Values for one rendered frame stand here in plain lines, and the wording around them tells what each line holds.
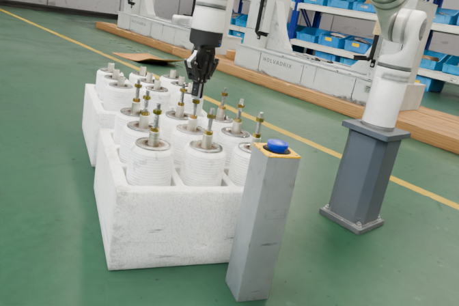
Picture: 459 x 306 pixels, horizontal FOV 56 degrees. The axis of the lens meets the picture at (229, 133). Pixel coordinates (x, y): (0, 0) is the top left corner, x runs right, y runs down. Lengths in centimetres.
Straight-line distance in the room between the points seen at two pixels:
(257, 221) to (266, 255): 8
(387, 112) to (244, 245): 60
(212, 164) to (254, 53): 275
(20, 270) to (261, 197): 49
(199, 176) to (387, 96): 59
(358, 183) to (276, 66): 226
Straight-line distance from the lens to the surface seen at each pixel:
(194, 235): 95
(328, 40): 639
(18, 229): 109
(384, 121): 127
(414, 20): 124
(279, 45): 367
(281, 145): 79
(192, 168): 92
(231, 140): 106
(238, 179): 98
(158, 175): 89
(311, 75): 324
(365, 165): 127
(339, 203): 134
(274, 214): 83
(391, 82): 125
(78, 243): 104
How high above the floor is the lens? 55
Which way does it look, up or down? 16 degrees down
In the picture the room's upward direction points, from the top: 10 degrees clockwise
